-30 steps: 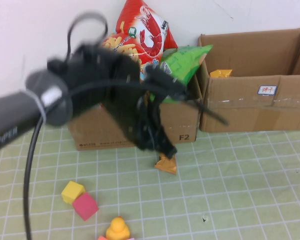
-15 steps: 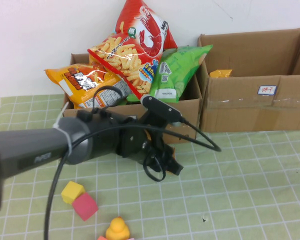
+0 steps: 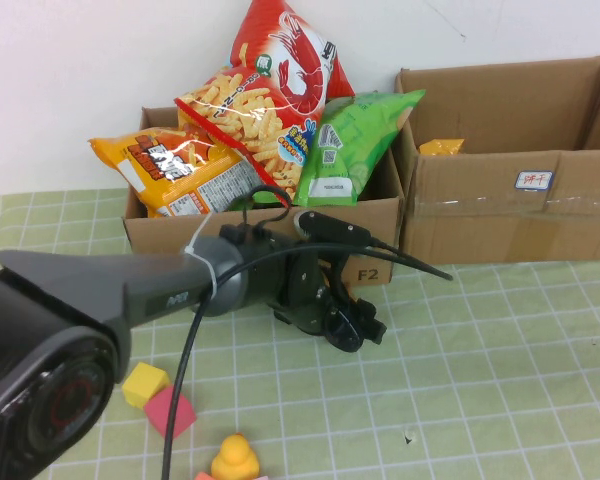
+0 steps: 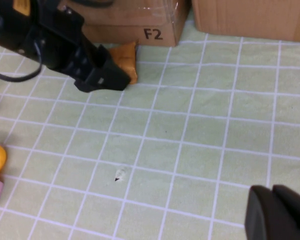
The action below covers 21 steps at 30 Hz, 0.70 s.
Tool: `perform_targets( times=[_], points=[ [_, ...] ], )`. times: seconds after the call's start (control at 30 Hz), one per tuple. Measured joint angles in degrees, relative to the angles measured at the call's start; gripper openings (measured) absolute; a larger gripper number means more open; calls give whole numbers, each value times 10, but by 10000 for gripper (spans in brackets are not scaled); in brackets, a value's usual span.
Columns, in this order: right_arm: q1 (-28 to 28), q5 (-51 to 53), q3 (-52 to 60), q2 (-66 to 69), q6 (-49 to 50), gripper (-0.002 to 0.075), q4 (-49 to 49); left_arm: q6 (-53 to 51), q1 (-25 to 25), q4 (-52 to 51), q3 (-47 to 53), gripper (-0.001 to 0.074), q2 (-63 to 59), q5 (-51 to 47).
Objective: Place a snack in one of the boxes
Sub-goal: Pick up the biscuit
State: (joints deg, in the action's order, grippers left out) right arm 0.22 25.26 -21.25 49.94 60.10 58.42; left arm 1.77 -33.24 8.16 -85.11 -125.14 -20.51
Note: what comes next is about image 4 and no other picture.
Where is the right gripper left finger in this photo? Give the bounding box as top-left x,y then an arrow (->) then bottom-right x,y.
244,185 -> 300,240

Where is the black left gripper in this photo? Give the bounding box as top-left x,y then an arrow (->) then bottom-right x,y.
27,22 -> 131,93

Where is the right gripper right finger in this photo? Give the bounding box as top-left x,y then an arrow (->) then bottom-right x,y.
273,184 -> 300,240

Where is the golden brown snack packet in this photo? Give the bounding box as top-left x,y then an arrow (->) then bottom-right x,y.
108,39 -> 139,85

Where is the cardboard box printed F2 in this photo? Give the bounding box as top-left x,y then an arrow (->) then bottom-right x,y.
64,0 -> 191,48

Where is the green checked tablecloth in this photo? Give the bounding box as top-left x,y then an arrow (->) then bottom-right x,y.
0,14 -> 300,240

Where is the taped plain cardboard box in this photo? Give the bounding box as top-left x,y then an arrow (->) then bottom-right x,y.
191,0 -> 300,43

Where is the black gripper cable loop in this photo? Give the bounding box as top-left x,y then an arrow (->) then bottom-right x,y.
0,41 -> 43,83

